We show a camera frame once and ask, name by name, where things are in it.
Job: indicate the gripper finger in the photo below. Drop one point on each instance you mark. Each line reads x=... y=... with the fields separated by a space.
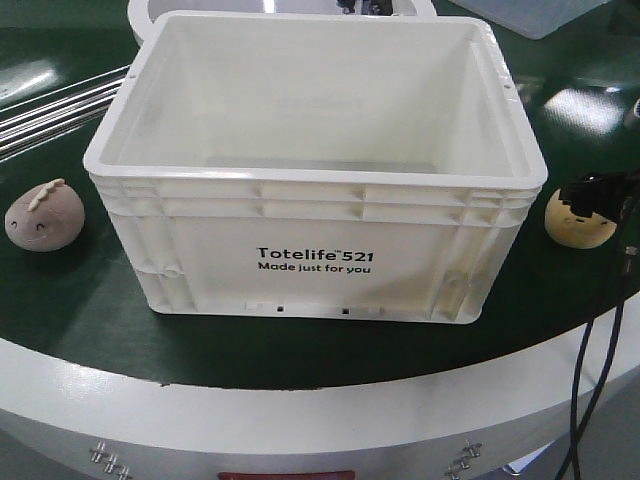
x=611 y=195

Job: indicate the yellow plush ball toy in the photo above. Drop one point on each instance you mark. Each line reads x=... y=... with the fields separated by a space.
x=570 y=230

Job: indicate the white plastic Totelife crate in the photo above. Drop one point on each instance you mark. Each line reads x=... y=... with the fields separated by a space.
x=374 y=168

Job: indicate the brown plush ball toy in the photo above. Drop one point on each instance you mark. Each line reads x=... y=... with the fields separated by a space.
x=46 y=218

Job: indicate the red label plate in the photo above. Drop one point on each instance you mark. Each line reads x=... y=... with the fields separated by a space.
x=333 y=475

